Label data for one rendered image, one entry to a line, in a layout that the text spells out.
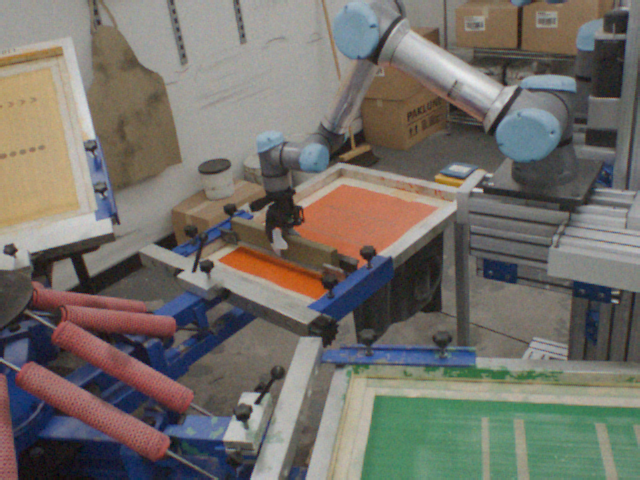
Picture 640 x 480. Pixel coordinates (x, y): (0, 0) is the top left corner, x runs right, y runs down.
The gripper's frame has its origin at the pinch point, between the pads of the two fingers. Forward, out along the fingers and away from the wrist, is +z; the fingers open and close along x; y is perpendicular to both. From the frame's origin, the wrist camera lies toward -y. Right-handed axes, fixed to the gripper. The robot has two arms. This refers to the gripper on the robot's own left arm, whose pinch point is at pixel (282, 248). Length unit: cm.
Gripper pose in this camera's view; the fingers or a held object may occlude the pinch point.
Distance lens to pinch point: 191.0
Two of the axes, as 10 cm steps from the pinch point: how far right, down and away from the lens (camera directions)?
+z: 1.2, 8.7, 4.9
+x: 6.6, -4.4, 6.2
